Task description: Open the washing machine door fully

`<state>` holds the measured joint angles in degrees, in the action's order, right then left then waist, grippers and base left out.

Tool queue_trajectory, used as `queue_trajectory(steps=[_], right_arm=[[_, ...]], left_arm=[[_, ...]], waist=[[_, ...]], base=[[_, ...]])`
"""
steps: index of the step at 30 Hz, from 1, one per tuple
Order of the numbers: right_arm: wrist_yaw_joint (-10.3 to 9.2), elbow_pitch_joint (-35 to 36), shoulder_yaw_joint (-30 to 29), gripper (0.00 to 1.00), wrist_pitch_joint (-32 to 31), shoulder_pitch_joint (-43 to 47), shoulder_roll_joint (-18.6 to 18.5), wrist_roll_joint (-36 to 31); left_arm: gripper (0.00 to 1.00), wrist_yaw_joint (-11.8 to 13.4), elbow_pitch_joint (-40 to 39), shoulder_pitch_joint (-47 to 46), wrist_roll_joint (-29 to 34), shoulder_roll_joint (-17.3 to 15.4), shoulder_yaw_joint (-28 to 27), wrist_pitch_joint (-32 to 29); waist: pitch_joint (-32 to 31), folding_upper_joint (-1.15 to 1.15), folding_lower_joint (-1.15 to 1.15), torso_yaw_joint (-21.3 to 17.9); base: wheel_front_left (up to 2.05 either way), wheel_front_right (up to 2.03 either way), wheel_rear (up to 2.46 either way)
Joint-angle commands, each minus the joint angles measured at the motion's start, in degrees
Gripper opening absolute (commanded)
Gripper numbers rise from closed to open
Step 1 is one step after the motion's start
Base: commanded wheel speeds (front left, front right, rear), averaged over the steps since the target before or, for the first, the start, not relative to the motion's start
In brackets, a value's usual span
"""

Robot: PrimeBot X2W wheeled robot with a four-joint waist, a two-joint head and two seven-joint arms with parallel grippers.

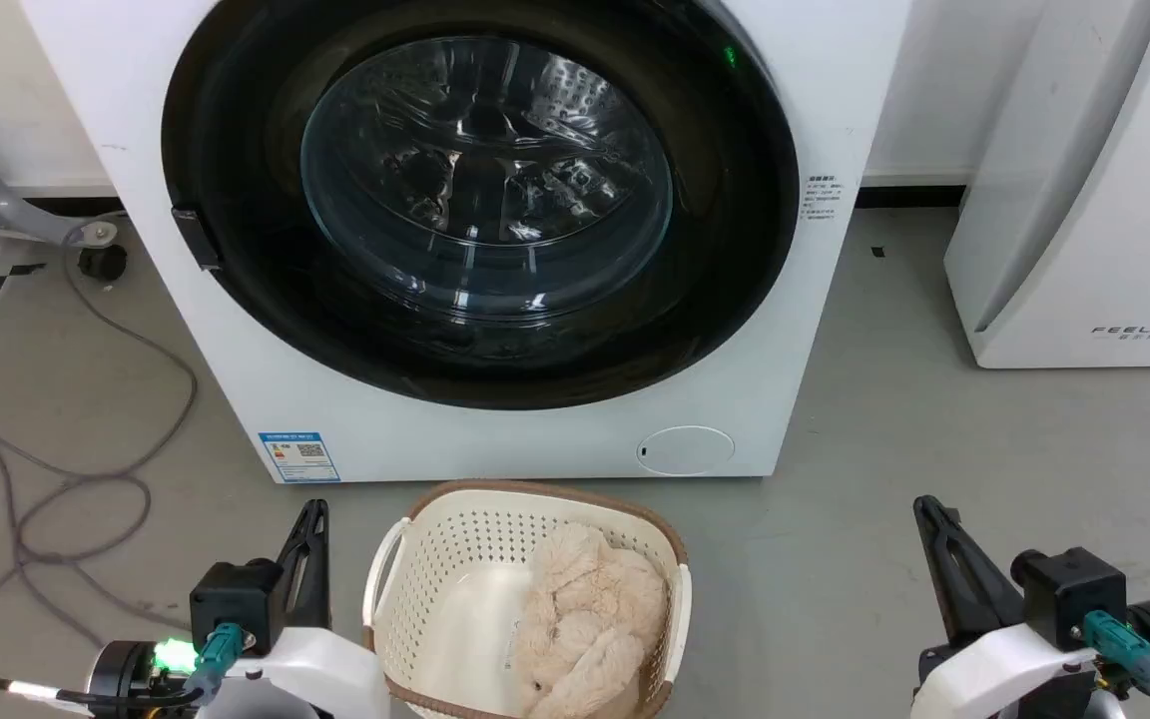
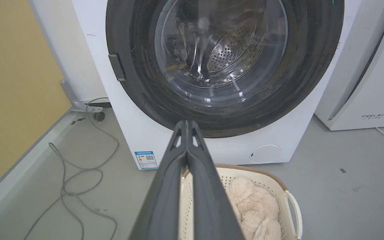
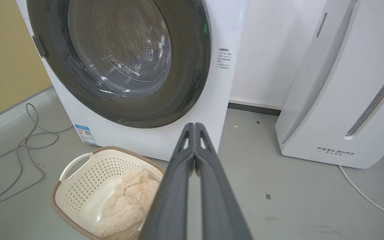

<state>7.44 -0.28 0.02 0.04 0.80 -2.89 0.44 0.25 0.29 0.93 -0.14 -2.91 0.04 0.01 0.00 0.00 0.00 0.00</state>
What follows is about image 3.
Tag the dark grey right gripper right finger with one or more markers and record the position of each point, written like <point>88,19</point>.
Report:
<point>218,203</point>

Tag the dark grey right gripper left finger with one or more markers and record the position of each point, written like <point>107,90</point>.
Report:
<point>172,200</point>

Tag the white front-load washing machine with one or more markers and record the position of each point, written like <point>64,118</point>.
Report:
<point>145,140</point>

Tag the dark round washing machine door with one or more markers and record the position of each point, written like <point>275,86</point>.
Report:
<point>185,66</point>

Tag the beige fluffy garment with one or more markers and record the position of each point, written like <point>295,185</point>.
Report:
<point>125,200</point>

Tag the cream perforated laundry basket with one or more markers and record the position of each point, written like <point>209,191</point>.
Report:
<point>78,190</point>

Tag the white air purifier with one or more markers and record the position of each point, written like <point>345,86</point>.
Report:
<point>338,100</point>

